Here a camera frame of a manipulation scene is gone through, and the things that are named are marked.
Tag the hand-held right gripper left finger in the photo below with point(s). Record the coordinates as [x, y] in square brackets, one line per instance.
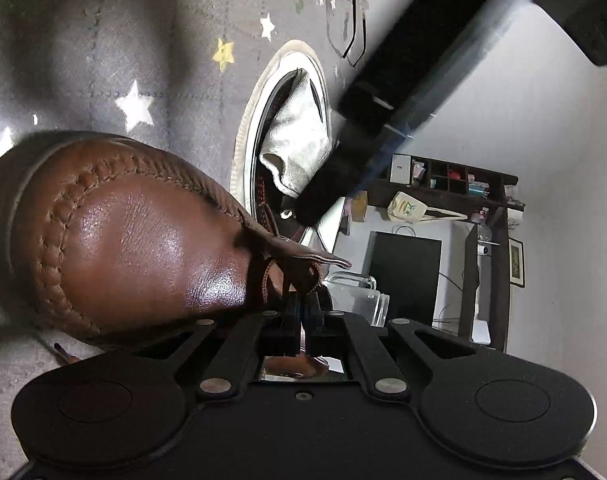
[292, 325]

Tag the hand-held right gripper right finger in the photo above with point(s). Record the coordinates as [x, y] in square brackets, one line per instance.
[313, 325]

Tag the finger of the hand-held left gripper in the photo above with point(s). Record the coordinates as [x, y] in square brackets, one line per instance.
[328, 175]

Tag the brown leather shoe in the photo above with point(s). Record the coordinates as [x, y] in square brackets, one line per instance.
[133, 240]

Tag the brown cardboard box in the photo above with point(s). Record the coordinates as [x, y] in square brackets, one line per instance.
[359, 207]

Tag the grey sock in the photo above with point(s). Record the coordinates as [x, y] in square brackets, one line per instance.
[298, 140]

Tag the clear glass jar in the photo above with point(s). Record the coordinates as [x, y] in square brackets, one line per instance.
[353, 295]

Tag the small white box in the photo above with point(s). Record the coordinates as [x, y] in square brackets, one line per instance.
[400, 168]

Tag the clear-framed eyeglasses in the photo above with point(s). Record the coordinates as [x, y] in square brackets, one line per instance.
[353, 25]

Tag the cream tote bag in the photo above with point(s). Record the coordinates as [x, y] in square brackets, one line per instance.
[408, 207]

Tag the black flat television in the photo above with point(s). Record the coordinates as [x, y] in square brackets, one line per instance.
[406, 275]

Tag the white sneaker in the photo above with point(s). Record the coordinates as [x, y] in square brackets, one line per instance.
[293, 60]

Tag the white router box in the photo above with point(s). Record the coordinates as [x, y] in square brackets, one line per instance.
[482, 332]

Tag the white security camera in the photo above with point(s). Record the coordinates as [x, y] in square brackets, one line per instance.
[483, 249]

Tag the dark wooden wall shelf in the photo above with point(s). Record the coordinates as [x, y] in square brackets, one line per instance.
[501, 310]

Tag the framed wall picture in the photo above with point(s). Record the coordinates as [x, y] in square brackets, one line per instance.
[517, 262]

